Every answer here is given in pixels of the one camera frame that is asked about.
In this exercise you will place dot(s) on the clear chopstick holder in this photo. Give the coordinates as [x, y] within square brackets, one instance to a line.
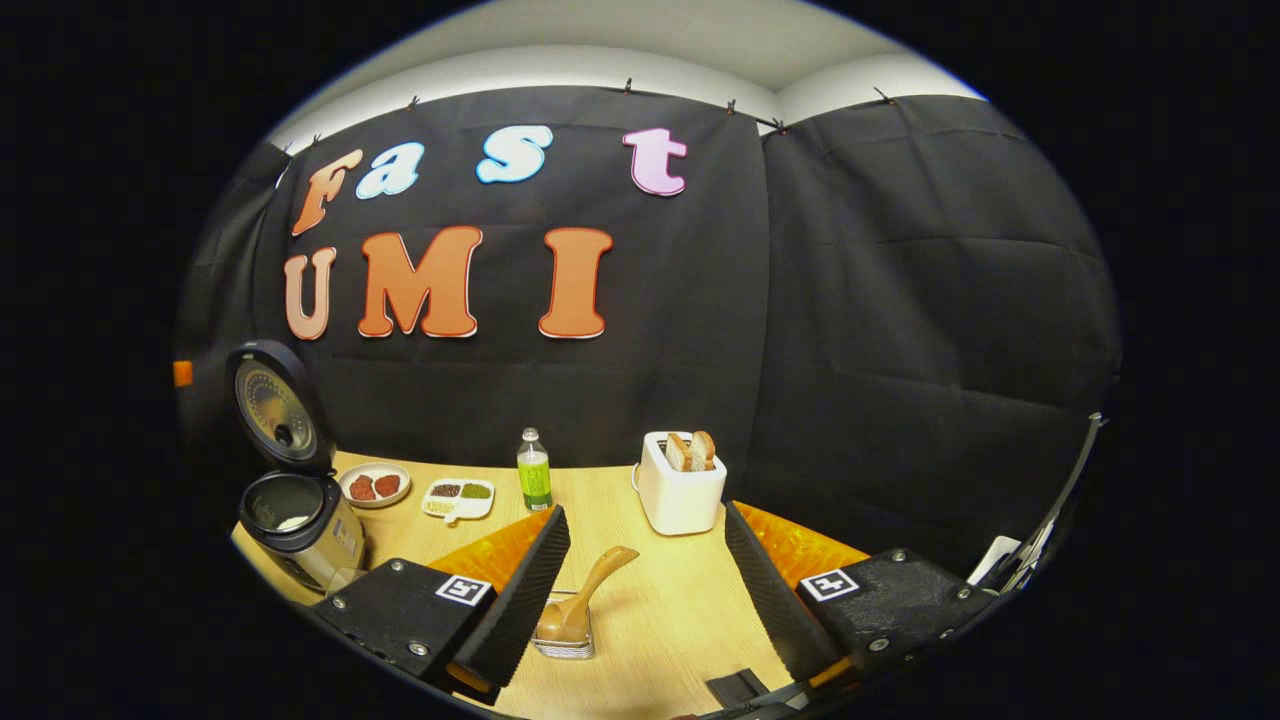
[565, 650]

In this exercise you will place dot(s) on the wooden spoon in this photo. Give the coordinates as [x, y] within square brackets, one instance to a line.
[600, 575]

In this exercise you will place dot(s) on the black rice cooker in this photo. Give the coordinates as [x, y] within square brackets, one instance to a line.
[330, 545]

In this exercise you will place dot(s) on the white flat sheet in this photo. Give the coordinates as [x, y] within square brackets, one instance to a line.
[995, 558]

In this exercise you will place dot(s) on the red meat piece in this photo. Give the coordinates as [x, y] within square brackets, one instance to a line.
[362, 488]
[387, 485]

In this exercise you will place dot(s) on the black table clamp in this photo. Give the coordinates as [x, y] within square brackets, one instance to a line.
[735, 688]

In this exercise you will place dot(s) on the green drink bottle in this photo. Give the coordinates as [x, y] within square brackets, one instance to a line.
[534, 485]

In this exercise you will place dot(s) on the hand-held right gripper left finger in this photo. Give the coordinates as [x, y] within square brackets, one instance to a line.
[520, 610]

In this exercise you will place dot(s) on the white rice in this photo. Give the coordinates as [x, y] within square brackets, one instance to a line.
[292, 522]

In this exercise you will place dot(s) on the toasted bread slice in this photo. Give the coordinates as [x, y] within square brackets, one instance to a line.
[704, 448]
[677, 452]

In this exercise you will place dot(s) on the white toaster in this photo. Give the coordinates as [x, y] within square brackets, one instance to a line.
[680, 500]

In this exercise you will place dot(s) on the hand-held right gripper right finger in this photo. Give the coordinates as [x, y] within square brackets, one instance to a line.
[775, 600]

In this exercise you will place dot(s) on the round white plate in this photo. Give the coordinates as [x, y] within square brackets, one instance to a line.
[375, 467]

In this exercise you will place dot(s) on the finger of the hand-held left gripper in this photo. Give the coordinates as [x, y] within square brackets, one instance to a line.
[183, 374]

